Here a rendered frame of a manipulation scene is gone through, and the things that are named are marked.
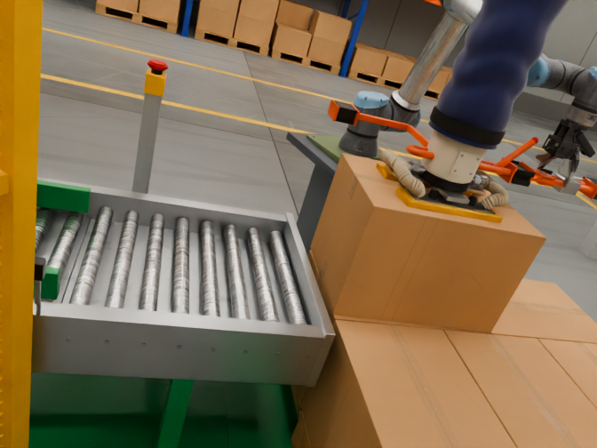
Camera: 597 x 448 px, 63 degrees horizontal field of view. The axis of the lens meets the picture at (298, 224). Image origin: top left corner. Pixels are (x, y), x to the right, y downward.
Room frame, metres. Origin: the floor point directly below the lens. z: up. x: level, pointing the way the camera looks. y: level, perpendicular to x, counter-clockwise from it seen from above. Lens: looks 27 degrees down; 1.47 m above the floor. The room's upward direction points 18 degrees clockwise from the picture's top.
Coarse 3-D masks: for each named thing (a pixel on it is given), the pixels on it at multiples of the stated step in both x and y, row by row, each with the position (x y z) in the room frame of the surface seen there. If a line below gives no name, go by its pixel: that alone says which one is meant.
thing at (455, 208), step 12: (396, 192) 1.44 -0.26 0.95; (408, 192) 1.42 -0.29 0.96; (432, 192) 1.42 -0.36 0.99; (408, 204) 1.36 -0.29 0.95; (420, 204) 1.37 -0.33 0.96; (432, 204) 1.39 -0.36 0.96; (444, 204) 1.41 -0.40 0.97; (456, 204) 1.44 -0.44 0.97; (468, 204) 1.47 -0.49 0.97; (480, 204) 1.51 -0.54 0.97; (468, 216) 1.43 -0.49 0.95; (480, 216) 1.44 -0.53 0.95; (492, 216) 1.46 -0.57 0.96
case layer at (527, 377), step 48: (528, 288) 1.90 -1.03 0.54; (336, 336) 1.22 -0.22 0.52; (384, 336) 1.26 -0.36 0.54; (432, 336) 1.34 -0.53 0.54; (480, 336) 1.43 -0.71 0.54; (528, 336) 1.52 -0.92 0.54; (576, 336) 1.63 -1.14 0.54; (336, 384) 1.12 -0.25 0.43; (384, 384) 1.05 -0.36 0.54; (432, 384) 1.11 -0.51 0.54; (480, 384) 1.18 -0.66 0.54; (528, 384) 1.25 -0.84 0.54; (576, 384) 1.33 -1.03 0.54; (336, 432) 1.02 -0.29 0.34; (384, 432) 0.88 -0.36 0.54; (432, 432) 0.93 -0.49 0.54; (480, 432) 0.98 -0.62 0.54; (528, 432) 1.04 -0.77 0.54; (576, 432) 1.10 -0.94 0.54
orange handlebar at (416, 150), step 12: (372, 120) 1.72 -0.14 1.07; (384, 120) 1.73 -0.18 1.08; (420, 156) 1.48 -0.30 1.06; (432, 156) 1.49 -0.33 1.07; (480, 168) 1.55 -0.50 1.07; (492, 168) 1.57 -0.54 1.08; (504, 168) 1.59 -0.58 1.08; (540, 180) 1.63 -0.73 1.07; (552, 180) 1.65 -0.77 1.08; (588, 192) 1.70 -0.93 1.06
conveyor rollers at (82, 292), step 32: (64, 224) 1.32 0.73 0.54; (96, 224) 1.37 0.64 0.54; (128, 224) 1.42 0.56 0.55; (160, 224) 1.48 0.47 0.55; (64, 256) 1.16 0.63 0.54; (96, 256) 1.20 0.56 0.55; (128, 256) 1.25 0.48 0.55; (160, 256) 1.31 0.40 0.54; (256, 256) 1.48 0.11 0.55; (288, 288) 1.35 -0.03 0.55
